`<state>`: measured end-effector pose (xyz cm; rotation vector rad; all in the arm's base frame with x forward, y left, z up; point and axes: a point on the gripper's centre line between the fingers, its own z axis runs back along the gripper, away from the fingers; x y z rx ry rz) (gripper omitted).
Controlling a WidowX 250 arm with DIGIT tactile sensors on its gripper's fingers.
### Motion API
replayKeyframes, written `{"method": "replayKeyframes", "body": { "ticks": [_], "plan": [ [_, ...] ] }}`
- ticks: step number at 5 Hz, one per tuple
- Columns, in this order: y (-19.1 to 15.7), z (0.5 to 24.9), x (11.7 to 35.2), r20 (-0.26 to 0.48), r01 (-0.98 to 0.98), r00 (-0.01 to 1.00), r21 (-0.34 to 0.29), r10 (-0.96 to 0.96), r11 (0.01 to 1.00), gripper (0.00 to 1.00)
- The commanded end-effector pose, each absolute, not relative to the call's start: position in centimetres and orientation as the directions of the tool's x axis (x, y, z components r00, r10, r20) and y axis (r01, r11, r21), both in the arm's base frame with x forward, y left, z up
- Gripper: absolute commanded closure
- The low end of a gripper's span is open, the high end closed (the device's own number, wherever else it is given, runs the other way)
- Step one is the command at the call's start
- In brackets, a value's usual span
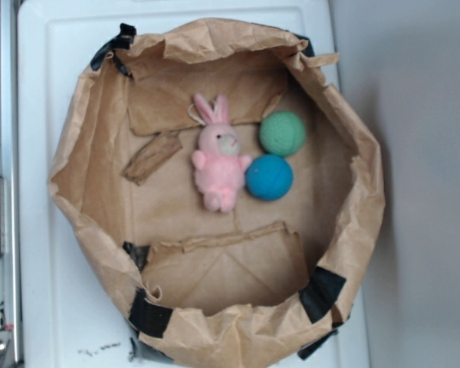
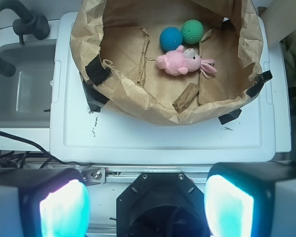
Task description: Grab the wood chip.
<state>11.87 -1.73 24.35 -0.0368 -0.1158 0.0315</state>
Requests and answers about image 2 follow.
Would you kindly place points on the green foam ball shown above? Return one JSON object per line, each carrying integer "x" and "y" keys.
{"x": 192, "y": 31}

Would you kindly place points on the white plastic bin lid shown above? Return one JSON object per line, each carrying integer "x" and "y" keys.
{"x": 112, "y": 137}

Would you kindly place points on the black octagonal mount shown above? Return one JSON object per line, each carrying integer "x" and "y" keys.
{"x": 161, "y": 205}

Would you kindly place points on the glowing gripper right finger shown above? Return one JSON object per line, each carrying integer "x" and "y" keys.
{"x": 251, "y": 199}

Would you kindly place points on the brown paper bag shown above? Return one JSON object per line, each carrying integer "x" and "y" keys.
{"x": 115, "y": 43}

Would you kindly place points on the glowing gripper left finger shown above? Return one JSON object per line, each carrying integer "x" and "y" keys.
{"x": 43, "y": 203}

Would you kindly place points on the aluminium rail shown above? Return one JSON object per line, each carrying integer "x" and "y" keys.
{"x": 94, "y": 175}

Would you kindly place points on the black faucet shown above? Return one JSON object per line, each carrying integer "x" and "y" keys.
{"x": 28, "y": 23}

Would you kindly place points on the grey sink basin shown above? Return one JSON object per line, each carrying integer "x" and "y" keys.
{"x": 25, "y": 98}

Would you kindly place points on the blue foam ball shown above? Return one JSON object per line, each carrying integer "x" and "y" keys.
{"x": 170, "y": 38}

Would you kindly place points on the pink plush bunny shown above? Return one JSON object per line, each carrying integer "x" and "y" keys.
{"x": 182, "y": 61}

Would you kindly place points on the brown wood chip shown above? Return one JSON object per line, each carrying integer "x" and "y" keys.
{"x": 185, "y": 98}

